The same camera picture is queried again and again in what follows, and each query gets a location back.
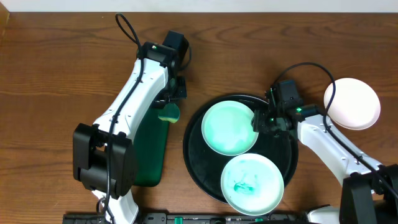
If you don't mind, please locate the green scrub sponge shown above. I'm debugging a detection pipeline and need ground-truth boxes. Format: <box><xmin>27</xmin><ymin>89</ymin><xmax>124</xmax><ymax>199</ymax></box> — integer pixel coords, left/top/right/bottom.
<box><xmin>158</xmin><ymin>103</ymin><xmax>180</xmax><ymax>123</ymax></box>

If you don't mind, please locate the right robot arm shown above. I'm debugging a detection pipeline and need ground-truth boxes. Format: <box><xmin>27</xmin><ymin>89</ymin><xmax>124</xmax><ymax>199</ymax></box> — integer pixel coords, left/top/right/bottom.
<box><xmin>252</xmin><ymin>80</ymin><xmax>397</xmax><ymax>224</ymax></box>

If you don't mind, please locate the pale green plate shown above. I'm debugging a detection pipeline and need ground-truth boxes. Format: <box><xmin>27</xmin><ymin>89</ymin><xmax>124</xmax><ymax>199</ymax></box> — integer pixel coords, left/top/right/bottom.
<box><xmin>201</xmin><ymin>100</ymin><xmax>259</xmax><ymax>156</ymax></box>
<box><xmin>220</xmin><ymin>153</ymin><xmax>284</xmax><ymax>216</ymax></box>

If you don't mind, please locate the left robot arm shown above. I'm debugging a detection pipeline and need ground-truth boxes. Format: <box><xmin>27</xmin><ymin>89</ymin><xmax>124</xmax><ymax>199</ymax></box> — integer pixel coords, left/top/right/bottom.
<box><xmin>63</xmin><ymin>31</ymin><xmax>189</xmax><ymax>223</ymax></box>

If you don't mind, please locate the pale green plate front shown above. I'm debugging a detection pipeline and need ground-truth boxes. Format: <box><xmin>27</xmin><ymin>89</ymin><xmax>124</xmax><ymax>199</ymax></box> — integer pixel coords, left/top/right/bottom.
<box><xmin>220</xmin><ymin>153</ymin><xmax>284</xmax><ymax>216</ymax></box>

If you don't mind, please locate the round black tray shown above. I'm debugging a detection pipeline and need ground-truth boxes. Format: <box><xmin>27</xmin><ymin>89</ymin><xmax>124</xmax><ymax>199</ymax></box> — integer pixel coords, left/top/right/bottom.
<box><xmin>183</xmin><ymin>94</ymin><xmax>299</xmax><ymax>203</ymax></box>

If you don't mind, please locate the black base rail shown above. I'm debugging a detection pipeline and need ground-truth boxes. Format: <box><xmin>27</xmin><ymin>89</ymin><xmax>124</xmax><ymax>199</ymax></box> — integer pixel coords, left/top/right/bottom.
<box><xmin>62</xmin><ymin>212</ymin><xmax>312</xmax><ymax>224</ymax></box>

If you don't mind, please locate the white plate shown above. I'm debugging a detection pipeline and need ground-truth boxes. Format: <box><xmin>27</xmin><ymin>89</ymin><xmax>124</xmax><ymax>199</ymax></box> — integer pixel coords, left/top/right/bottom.
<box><xmin>323</xmin><ymin>78</ymin><xmax>381</xmax><ymax>130</ymax></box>

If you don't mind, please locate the green rectangular tray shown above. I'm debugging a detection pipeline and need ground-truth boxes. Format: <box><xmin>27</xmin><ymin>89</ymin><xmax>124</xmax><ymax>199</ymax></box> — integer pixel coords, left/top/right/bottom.
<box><xmin>133</xmin><ymin>108</ymin><xmax>169</xmax><ymax>187</ymax></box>

